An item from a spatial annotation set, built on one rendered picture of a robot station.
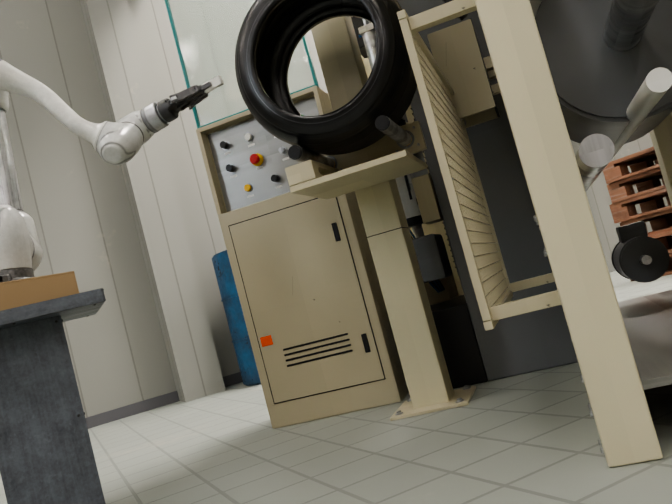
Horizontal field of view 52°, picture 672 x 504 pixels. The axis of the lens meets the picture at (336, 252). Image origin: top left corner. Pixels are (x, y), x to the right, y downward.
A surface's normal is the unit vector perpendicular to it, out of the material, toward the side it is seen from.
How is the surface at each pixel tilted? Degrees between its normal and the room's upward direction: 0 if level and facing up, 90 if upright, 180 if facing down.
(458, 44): 90
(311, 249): 90
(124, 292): 90
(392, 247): 90
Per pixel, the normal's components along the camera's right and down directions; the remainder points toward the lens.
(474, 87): -0.29, 0.01
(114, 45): 0.38, -0.16
